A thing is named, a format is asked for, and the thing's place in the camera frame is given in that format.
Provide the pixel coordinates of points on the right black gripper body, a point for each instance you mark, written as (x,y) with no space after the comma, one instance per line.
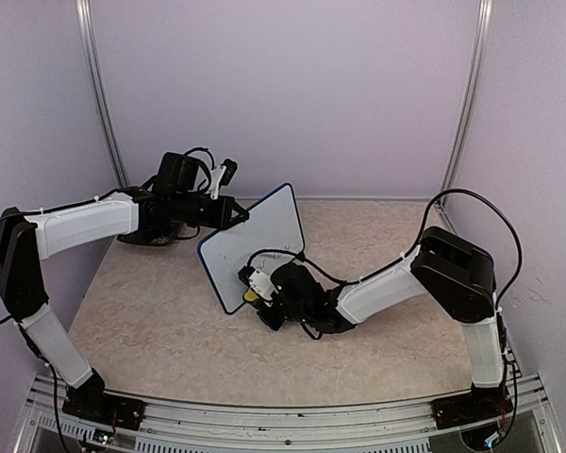
(274,322)

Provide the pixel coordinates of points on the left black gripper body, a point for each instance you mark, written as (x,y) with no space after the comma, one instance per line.
(215,220)

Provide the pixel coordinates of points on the blue framed whiteboard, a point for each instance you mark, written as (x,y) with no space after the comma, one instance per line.
(274,225)

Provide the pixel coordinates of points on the yellow whiteboard eraser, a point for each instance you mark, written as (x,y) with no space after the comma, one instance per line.
(250,297)

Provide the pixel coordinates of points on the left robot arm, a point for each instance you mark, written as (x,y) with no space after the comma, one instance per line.
(185,192)

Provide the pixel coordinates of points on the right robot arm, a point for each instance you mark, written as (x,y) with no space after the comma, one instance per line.
(458,275)

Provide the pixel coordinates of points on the black patterned square plate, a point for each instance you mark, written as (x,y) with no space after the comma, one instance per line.
(153,236)

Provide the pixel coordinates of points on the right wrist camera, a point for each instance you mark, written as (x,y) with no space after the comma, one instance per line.
(256,280)

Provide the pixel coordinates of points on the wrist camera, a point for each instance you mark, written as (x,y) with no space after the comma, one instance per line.
(256,280)
(221,176)

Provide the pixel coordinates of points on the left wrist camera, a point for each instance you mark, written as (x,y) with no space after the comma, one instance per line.
(221,176)

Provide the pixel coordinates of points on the front aluminium rail base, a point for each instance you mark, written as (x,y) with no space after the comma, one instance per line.
(170,425)

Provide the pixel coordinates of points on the left aluminium frame post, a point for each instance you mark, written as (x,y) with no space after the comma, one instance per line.
(84,18)

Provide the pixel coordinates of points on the aluminium frame post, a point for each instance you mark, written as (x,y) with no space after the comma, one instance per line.
(482,31)
(84,18)

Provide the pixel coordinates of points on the right aluminium frame post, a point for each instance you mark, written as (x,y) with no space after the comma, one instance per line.
(482,31)

